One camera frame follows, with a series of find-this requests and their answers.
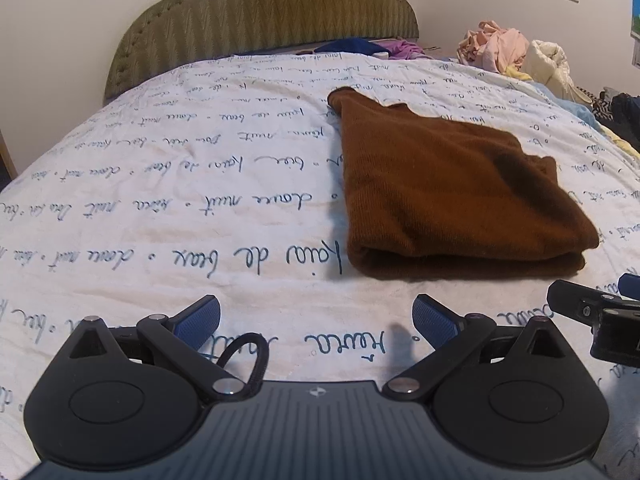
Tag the pink clothes pile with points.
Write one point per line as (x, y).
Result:
(492, 47)

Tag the wooden frame with dark panel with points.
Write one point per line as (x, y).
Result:
(6, 157)

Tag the cream puffy jacket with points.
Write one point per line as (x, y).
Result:
(555, 67)

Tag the white blanket with script print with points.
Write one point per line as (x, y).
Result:
(175, 160)

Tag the olive padded headboard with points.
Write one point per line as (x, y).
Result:
(260, 10)

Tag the brown knit sweater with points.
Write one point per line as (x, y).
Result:
(440, 185)

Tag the yellow cloth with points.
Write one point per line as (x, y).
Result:
(620, 140)

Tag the purple cloth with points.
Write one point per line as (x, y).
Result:
(405, 50)

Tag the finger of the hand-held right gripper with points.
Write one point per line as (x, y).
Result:
(575, 297)
(630, 286)

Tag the dark cloth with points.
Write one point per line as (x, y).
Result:
(627, 115)

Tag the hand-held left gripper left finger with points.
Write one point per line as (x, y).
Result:
(196, 321)

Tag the black and white zigzag cloth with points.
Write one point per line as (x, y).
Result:
(601, 105)

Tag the light blue cloth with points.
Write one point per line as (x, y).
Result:
(580, 110)

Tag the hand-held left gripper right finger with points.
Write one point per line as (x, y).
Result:
(436, 321)

